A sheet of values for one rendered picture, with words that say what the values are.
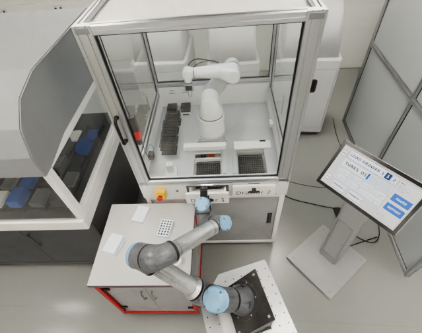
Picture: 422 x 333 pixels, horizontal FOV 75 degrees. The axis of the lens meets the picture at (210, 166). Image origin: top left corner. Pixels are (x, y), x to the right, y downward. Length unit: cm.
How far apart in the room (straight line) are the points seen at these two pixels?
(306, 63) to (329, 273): 182
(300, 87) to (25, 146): 133
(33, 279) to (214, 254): 165
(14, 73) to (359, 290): 275
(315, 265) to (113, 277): 164
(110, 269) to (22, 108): 103
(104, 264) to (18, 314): 125
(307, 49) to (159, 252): 104
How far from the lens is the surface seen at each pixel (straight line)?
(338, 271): 267
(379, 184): 183
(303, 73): 137
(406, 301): 283
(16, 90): 161
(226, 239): 256
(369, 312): 268
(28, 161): 161
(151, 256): 118
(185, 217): 194
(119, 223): 205
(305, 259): 264
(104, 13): 152
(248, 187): 187
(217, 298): 141
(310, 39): 130
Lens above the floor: 240
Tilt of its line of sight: 48 degrees down
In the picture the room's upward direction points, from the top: 6 degrees counter-clockwise
